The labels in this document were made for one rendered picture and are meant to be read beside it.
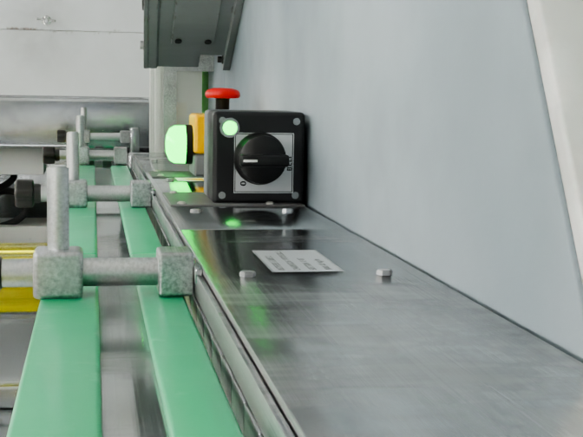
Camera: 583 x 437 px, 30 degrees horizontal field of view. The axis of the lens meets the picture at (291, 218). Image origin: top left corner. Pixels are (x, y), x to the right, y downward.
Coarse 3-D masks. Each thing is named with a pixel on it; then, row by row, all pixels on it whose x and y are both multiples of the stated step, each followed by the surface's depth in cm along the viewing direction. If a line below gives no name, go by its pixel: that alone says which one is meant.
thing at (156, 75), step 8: (152, 72) 184; (160, 72) 168; (152, 80) 184; (160, 80) 168; (152, 88) 184; (160, 88) 168; (152, 96) 184; (160, 96) 169; (152, 104) 184; (160, 104) 169; (152, 112) 184; (160, 112) 169; (152, 120) 185; (160, 120) 169; (152, 128) 185; (160, 128) 170; (152, 136) 185; (160, 136) 170; (152, 144) 185; (160, 144) 170; (152, 152) 185; (160, 152) 170
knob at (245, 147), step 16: (240, 144) 92; (256, 144) 91; (272, 144) 92; (240, 160) 90; (256, 160) 90; (272, 160) 90; (288, 160) 91; (240, 176) 93; (256, 176) 92; (272, 176) 92
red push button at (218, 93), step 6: (210, 90) 123; (216, 90) 123; (222, 90) 123; (228, 90) 123; (234, 90) 123; (210, 96) 123; (216, 96) 123; (222, 96) 122; (228, 96) 123; (234, 96) 123; (216, 102) 124; (222, 102) 124; (228, 102) 124; (216, 108) 124; (222, 108) 124; (228, 108) 124
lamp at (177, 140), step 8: (176, 128) 123; (184, 128) 123; (192, 128) 123; (168, 136) 123; (176, 136) 122; (184, 136) 122; (192, 136) 122; (168, 144) 123; (176, 144) 122; (184, 144) 122; (192, 144) 122; (168, 152) 123; (176, 152) 122; (184, 152) 122; (192, 152) 122; (176, 160) 123; (184, 160) 123; (192, 160) 123
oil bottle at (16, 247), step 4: (0, 244) 153; (4, 244) 154; (8, 244) 154; (12, 244) 154; (16, 244) 154; (20, 244) 154; (24, 244) 154; (28, 244) 154; (32, 244) 154; (36, 244) 154; (40, 244) 154; (44, 244) 154; (0, 248) 150; (4, 248) 150; (8, 248) 150; (12, 248) 151; (16, 248) 151; (20, 248) 151; (24, 248) 151; (28, 248) 151; (32, 248) 151
